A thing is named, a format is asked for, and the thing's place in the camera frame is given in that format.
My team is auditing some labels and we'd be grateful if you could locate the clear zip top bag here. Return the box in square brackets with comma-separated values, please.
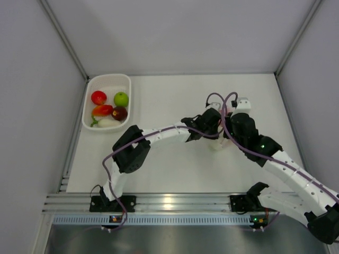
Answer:
[208, 110, 231, 151]

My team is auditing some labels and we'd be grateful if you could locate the red orange fake fruit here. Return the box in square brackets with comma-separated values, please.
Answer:
[92, 104, 113, 117]

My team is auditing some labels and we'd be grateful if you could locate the white perforated plastic basket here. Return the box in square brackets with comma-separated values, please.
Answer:
[82, 74, 131, 133]

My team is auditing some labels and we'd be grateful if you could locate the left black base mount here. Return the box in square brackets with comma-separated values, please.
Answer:
[89, 195, 137, 213]

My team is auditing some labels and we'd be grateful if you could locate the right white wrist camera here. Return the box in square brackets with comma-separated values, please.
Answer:
[232, 97, 252, 116]

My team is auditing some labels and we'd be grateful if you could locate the slotted white cable duct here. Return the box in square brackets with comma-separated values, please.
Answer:
[53, 214, 264, 226]

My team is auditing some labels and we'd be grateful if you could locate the red fake tomato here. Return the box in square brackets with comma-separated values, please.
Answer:
[91, 90, 107, 105]

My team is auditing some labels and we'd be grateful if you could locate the aluminium mounting rail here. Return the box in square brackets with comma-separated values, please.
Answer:
[42, 192, 332, 214]

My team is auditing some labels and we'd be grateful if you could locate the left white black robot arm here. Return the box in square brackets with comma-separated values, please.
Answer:
[100, 108, 221, 206]

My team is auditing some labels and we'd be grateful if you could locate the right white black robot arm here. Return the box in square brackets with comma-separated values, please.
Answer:
[221, 112, 338, 244]

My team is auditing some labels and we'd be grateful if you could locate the purple fake eggplant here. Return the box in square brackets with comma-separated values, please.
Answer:
[111, 106, 128, 121]

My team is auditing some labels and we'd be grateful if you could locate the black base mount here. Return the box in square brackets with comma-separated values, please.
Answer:
[89, 195, 137, 213]
[229, 195, 252, 213]

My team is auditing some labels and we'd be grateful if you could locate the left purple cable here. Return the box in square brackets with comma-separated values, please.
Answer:
[101, 92, 226, 228]

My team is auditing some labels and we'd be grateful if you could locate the green fake apple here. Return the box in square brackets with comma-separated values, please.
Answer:
[113, 92, 129, 107]

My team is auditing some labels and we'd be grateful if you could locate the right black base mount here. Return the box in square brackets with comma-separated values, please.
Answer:
[229, 195, 252, 213]

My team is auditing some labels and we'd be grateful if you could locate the white fake radish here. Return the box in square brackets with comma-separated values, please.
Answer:
[90, 117, 121, 128]

